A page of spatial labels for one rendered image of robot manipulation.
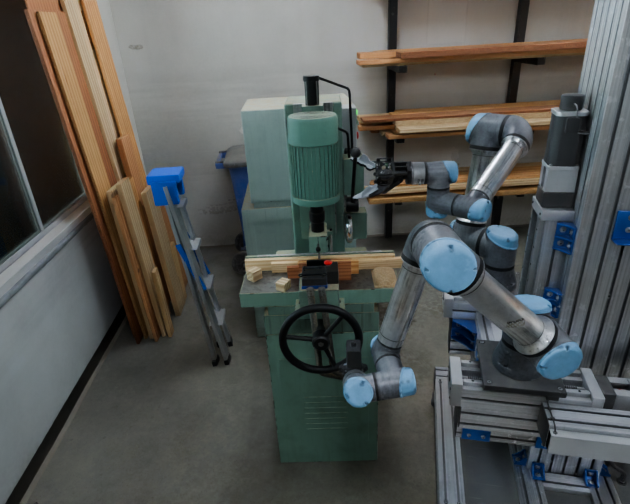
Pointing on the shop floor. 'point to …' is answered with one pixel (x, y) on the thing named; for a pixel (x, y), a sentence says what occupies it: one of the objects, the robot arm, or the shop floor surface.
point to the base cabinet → (320, 405)
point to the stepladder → (163, 191)
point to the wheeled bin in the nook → (236, 158)
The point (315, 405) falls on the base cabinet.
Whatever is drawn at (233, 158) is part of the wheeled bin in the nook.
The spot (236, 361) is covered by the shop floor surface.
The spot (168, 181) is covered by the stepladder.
